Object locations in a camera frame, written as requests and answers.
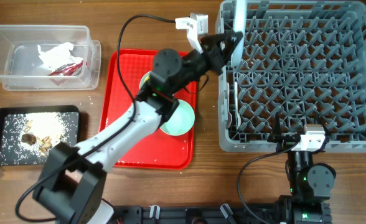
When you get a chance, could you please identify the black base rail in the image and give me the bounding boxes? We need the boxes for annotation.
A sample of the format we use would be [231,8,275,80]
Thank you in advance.
[113,203,332,224]

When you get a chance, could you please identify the rice and food scraps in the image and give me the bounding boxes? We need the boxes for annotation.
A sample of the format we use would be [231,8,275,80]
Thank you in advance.
[0,112,79,166]

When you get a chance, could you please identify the black waste tray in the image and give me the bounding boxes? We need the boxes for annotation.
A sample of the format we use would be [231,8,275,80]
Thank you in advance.
[0,105,80,166]

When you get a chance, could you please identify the red foil wrapper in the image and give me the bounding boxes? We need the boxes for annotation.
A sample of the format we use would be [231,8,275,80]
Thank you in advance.
[49,61,83,77]

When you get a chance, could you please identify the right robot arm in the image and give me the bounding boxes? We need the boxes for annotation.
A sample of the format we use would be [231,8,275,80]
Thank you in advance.
[237,112,336,223]

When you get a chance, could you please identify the light blue plate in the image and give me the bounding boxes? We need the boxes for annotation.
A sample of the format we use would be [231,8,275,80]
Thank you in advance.
[232,0,247,70]

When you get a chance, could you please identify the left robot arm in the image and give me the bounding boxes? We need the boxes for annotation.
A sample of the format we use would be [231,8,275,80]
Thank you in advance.
[32,32,243,223]

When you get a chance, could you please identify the green bowl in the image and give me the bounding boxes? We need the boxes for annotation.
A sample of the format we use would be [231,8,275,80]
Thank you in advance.
[161,100,195,136]

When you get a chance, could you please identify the grey dishwasher rack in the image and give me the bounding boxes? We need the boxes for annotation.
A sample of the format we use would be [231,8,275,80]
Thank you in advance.
[215,1,366,152]

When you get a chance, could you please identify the clear plastic bin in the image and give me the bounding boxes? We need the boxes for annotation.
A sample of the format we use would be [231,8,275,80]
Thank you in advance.
[0,25,101,91]

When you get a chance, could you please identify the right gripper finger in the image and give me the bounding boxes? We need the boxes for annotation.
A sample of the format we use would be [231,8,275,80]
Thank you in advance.
[314,113,330,137]
[267,112,283,143]

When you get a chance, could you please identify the white napkin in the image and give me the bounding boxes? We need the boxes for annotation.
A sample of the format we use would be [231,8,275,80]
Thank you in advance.
[37,42,83,72]

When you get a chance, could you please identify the red plastic tray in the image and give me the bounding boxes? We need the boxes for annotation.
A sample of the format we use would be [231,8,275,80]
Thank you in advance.
[99,49,194,170]

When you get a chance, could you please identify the white spoon in rack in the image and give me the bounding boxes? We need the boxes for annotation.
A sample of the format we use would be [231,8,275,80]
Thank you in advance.
[233,82,242,132]

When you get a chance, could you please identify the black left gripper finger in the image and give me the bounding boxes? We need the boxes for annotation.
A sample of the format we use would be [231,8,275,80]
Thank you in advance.
[200,31,243,47]
[215,42,238,75]

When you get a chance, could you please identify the light blue bowl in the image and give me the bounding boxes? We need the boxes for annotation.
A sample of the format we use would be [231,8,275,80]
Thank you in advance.
[139,71,151,90]

